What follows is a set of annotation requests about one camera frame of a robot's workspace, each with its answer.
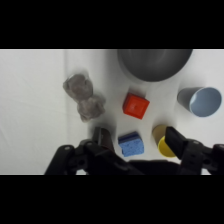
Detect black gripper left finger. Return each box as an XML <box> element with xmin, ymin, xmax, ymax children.
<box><xmin>44</xmin><ymin>139</ymin><xmax>144</xmax><ymax>176</ymax></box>

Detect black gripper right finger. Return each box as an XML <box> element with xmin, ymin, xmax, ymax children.
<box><xmin>165</xmin><ymin>126</ymin><xmax>224</xmax><ymax>176</ymax></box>

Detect yellow cup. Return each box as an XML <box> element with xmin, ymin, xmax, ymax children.
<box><xmin>151</xmin><ymin>124</ymin><xmax>178</xmax><ymax>158</ymax></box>

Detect blue-grey cup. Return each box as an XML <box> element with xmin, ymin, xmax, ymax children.
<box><xmin>176</xmin><ymin>86</ymin><xmax>223</xmax><ymax>118</ymax></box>

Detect grey bowl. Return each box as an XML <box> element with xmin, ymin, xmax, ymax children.
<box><xmin>116</xmin><ymin>49</ymin><xmax>194</xmax><ymax>83</ymax></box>

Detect blue sponge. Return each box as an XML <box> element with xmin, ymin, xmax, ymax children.
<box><xmin>117</xmin><ymin>131</ymin><xmax>146</xmax><ymax>158</ymax></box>

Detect grey plush toy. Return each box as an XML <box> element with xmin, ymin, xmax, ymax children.
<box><xmin>62</xmin><ymin>73</ymin><xmax>107</xmax><ymax>123</ymax></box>

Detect red block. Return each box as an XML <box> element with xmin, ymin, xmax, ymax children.
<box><xmin>122</xmin><ymin>92</ymin><xmax>151</xmax><ymax>120</ymax></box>

